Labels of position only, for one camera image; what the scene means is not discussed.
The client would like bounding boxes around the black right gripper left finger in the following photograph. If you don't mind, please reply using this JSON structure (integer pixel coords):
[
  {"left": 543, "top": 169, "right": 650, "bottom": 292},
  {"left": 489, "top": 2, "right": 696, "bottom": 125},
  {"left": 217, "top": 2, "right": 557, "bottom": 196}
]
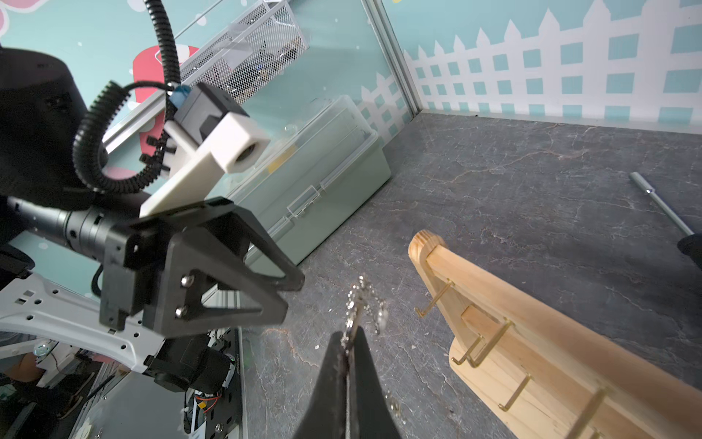
[{"left": 294, "top": 331, "right": 348, "bottom": 439}]

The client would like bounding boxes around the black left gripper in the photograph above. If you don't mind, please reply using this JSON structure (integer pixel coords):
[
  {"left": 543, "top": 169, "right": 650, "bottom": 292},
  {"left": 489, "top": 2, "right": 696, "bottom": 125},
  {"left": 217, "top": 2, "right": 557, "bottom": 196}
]
[{"left": 62, "top": 196, "right": 306, "bottom": 339}]

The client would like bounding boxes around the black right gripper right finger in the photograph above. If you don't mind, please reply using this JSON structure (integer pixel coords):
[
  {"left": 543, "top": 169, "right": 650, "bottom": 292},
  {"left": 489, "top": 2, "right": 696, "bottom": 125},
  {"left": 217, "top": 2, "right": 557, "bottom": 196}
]
[{"left": 347, "top": 327, "right": 401, "bottom": 439}]

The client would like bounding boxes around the silver chain necklace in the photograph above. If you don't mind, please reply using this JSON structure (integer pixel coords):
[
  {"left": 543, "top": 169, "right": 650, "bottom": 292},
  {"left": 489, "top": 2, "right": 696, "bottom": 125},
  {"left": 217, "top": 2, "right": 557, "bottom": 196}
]
[{"left": 339, "top": 273, "right": 407, "bottom": 426}]

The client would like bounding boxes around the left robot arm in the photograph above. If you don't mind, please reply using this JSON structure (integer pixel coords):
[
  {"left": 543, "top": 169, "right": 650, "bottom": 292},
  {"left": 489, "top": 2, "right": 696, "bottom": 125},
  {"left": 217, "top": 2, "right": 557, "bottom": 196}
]
[{"left": 1, "top": 1, "right": 305, "bottom": 438}]

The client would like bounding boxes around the wooden jewelry display stand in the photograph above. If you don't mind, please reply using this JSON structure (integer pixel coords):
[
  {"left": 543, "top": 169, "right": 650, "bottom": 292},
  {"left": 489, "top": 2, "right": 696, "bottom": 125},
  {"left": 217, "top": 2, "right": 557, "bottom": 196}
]
[{"left": 408, "top": 230, "right": 701, "bottom": 438}]

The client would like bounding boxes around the clear plastic storage box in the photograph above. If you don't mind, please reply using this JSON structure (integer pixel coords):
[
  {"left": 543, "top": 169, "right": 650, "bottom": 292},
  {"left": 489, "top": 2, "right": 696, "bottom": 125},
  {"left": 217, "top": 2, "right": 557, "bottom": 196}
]
[{"left": 213, "top": 95, "right": 391, "bottom": 263}]

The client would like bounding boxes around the orange black nut driver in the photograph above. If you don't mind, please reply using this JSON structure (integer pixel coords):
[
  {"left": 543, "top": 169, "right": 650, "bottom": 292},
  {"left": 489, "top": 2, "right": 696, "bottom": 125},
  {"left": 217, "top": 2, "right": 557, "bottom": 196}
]
[{"left": 629, "top": 172, "right": 702, "bottom": 269}]

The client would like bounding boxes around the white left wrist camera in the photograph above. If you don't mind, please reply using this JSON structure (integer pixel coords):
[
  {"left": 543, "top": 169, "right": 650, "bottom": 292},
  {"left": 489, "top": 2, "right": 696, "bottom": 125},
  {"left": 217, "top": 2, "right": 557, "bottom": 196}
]
[{"left": 140, "top": 82, "right": 271, "bottom": 218}]

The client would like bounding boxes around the white wire wall basket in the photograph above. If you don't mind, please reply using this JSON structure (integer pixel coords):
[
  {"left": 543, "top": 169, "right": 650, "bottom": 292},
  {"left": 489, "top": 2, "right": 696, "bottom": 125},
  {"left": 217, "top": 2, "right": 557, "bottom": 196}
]
[{"left": 101, "top": 0, "right": 309, "bottom": 155}]

